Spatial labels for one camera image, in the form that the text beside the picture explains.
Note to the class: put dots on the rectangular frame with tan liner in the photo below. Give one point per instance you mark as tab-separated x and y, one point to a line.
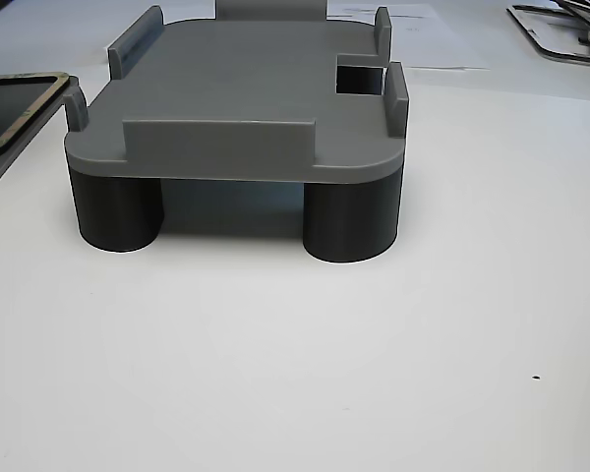
35	113

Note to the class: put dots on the white paper sheet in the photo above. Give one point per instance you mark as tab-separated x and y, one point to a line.
432	44

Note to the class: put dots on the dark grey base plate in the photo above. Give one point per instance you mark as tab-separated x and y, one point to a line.
29	150

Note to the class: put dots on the grey holder with black legs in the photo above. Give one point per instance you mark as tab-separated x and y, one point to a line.
236	74

